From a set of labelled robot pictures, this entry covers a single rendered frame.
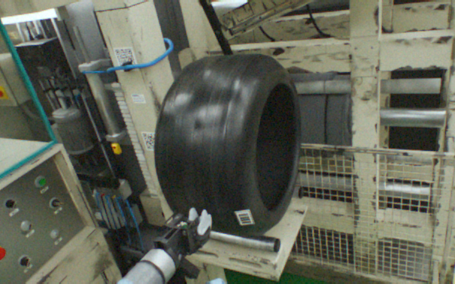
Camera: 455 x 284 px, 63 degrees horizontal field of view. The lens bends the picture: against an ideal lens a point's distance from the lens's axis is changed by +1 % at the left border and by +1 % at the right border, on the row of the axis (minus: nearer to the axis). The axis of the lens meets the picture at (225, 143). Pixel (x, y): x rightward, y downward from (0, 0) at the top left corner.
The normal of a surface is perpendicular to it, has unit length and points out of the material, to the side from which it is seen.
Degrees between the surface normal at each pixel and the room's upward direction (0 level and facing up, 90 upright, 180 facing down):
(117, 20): 90
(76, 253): 90
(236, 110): 55
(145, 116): 90
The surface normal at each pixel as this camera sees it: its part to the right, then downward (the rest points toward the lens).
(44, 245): 0.89, 0.07
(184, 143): -0.46, -0.01
